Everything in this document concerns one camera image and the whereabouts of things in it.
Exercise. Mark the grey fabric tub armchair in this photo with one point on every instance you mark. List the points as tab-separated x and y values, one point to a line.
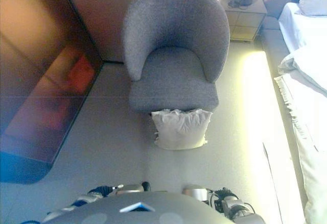
176	86

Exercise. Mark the left dark robot hand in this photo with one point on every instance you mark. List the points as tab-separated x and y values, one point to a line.
103	190

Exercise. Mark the bed with white sheet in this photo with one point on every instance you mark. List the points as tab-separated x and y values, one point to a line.
304	32

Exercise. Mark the white fringed cushion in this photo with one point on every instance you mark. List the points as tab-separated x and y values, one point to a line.
181	132

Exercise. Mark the grey robot torso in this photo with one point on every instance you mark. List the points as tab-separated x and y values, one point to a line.
132	208

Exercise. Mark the light wooden nightstand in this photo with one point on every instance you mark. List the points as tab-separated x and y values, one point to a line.
245	21

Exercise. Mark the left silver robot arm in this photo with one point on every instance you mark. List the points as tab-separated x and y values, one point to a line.
84	199

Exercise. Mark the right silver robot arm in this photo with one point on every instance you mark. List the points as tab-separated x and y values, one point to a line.
237	206

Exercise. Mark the right dark robot hand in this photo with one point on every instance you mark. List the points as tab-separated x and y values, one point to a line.
224	193

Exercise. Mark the white fringed blanket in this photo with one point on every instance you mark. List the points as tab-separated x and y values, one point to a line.
311	122

